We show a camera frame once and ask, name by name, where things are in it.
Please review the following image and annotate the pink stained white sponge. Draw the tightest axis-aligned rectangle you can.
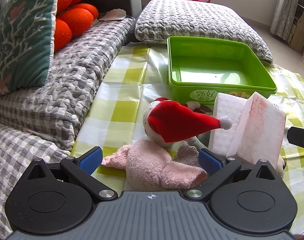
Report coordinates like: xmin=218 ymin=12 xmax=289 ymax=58
xmin=226 ymin=92 xmax=286 ymax=168

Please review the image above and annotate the pink plush toy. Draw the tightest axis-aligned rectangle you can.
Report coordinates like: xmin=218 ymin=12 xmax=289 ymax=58
xmin=102 ymin=140 xmax=207 ymax=191

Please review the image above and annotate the beige curtain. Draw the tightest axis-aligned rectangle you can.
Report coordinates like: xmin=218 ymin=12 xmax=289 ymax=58
xmin=270 ymin=0 xmax=299 ymax=41

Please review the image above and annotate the grey sofa armrest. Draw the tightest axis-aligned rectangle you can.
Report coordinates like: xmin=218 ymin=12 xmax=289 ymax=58
xmin=83 ymin=0 xmax=142 ymax=18

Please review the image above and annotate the santa hat plush toy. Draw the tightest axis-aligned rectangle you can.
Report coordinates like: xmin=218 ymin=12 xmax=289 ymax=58
xmin=143 ymin=98 xmax=220 ymax=147

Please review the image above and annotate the grey quilted sofa cover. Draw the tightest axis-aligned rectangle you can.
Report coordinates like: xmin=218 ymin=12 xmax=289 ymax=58
xmin=0 ymin=17 xmax=135 ymax=239

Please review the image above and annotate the white paper scrap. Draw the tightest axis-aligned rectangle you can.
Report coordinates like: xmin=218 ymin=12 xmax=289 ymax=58
xmin=99 ymin=9 xmax=127 ymax=22

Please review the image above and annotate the orange bobble cushion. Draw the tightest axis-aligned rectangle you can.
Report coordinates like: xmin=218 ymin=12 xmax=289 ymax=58
xmin=54 ymin=0 xmax=99 ymax=51

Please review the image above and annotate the grey quilted ottoman cushion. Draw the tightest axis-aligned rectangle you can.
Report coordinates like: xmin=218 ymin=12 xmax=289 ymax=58
xmin=135 ymin=0 xmax=273 ymax=63

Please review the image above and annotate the green plastic bin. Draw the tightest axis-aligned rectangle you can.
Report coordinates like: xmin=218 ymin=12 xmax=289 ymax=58
xmin=167 ymin=36 xmax=277 ymax=105

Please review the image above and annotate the white sponge block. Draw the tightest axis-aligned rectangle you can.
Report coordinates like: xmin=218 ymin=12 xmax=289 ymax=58
xmin=208 ymin=93 xmax=247 ymax=158

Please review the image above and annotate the grey green plush toy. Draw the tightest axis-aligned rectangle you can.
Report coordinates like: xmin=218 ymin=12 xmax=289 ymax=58
xmin=172 ymin=132 xmax=210 ymax=167

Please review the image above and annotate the dark green tree pillow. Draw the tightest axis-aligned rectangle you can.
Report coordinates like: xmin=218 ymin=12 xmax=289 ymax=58
xmin=0 ymin=0 xmax=57 ymax=96

